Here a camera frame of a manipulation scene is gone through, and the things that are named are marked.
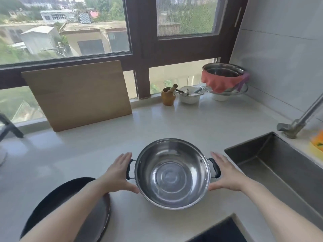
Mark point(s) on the person's right hand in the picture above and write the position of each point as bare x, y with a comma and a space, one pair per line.
228, 177

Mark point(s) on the person's left hand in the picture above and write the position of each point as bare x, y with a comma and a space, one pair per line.
114, 176

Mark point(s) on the person's right thumb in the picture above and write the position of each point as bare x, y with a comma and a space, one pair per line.
214, 186

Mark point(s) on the person's left thumb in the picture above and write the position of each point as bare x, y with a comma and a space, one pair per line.
132, 189

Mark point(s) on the person's right forearm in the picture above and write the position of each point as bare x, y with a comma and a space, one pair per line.
277, 211

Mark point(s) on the person's left forearm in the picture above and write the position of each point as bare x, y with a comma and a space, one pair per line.
68, 214

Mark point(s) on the black cooktop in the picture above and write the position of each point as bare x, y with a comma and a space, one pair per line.
219, 231

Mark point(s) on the black frying pan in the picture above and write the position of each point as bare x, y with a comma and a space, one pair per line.
97, 221

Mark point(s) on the steel kitchen sink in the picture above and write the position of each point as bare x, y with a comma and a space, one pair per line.
275, 168

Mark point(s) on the white ceramic bowl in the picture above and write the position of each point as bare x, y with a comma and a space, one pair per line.
189, 98

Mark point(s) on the metal whisk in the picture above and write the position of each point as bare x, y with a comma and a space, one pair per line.
195, 94

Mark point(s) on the wooden mortar cup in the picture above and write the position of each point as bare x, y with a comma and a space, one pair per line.
168, 98

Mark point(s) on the clear glass bowl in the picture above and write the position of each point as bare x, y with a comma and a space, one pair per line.
241, 90

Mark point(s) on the red cloth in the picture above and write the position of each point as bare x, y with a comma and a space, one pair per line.
222, 83

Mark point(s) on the wooden cutting board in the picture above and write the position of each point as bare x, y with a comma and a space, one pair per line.
80, 95

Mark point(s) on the wooden pestle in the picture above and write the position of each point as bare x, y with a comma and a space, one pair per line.
173, 87

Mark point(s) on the grey metal faucet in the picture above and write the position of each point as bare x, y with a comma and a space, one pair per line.
300, 120

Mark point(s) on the purple cloth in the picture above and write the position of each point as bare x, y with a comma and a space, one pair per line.
244, 80

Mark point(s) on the yellow orange sponge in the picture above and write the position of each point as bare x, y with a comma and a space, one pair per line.
318, 143

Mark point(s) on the small steel bowl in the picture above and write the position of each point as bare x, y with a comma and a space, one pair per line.
223, 71

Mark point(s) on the large steel bowl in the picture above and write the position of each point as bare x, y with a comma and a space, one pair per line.
237, 68

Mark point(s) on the black metal stand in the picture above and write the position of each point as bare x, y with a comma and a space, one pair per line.
11, 128

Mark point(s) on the dark brown window frame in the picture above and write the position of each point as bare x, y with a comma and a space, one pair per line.
143, 42

